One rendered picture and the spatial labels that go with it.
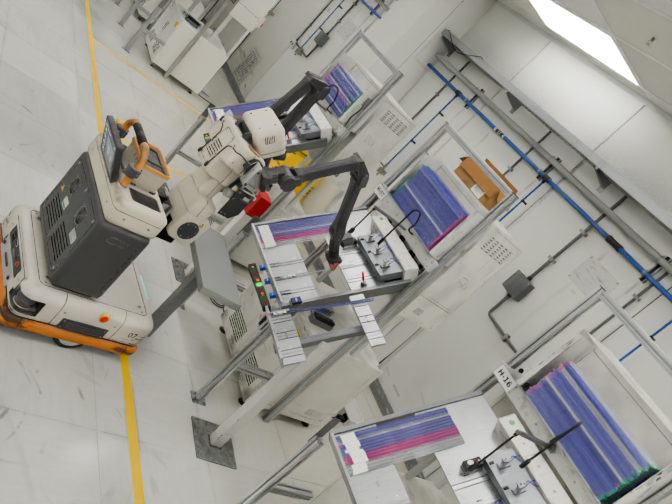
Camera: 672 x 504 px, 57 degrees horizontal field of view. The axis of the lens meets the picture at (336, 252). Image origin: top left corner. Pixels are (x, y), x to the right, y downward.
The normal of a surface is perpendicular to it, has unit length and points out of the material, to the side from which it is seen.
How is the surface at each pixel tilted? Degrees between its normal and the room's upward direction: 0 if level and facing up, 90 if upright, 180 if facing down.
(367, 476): 44
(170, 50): 90
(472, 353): 89
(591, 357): 90
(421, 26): 90
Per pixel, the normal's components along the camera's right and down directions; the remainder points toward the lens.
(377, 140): 0.32, 0.63
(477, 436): 0.04, -0.76
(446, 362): -0.65, -0.40
